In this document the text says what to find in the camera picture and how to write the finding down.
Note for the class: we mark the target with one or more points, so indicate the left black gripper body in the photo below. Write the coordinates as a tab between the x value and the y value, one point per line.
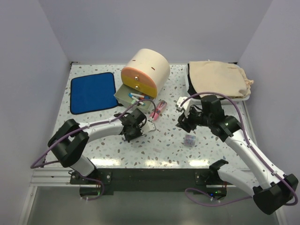
136	132

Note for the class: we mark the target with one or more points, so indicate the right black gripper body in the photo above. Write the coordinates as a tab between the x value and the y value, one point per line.
194	118

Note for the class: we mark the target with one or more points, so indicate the white blue pen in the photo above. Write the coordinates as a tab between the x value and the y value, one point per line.
142	96
131	95

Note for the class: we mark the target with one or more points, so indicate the grey bottom drawer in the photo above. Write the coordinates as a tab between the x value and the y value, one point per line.
122	96

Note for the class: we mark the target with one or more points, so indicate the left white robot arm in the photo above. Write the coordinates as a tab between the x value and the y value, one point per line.
69	142

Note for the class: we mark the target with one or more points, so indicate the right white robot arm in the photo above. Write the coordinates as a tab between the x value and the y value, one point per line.
268	186

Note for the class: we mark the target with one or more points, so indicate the pink pencil case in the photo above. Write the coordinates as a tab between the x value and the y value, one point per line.
158	110

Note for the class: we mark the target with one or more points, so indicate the black cloth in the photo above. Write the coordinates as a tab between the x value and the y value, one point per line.
192	86

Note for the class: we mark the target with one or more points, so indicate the clear box of clips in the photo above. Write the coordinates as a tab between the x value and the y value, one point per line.
189	140

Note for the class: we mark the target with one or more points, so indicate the beige cloth bag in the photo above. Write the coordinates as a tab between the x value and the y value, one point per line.
215	76

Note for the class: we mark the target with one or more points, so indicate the white tray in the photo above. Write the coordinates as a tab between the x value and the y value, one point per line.
197	100

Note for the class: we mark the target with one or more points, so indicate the blue cloth mat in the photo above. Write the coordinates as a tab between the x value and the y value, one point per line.
91	93

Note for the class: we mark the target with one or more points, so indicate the beige round drawer cabinet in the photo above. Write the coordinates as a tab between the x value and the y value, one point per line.
146	72

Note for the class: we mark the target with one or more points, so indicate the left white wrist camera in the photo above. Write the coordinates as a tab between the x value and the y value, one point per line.
148	127

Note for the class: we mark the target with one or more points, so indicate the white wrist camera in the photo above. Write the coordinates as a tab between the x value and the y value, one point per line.
183	104
148	127

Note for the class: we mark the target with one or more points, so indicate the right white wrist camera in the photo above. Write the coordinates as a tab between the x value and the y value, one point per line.
183	104

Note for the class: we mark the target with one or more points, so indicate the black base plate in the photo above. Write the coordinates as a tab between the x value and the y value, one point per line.
148	180

